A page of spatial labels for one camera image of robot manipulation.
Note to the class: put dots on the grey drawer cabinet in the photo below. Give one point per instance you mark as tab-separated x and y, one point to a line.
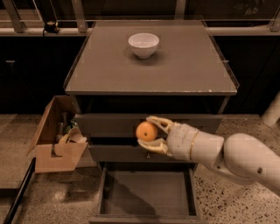
186	63

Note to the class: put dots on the orange fruit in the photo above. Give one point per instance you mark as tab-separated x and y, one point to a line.
146	131

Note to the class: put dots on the grey top drawer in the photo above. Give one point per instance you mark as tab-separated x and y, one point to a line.
124	125

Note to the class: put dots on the grey middle drawer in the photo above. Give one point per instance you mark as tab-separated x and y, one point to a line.
127	153

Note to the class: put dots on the bottles and items in box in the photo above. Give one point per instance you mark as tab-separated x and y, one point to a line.
67	122

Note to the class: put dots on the black bar on floor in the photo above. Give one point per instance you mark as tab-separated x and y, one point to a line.
19	193

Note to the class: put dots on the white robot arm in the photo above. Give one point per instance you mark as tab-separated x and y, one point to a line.
240	157

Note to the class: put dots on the metal railing ledge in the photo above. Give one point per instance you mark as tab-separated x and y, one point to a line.
221	17

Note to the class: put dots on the small black object on ledge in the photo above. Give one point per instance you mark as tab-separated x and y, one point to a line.
52	27

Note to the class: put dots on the grey open bottom drawer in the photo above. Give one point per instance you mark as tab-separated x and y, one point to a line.
146	196

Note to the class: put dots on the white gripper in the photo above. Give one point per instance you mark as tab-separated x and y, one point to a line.
179	140

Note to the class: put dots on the open cardboard box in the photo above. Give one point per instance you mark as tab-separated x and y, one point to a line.
61	156

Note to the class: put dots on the white ceramic bowl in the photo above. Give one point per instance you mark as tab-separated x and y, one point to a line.
143	45

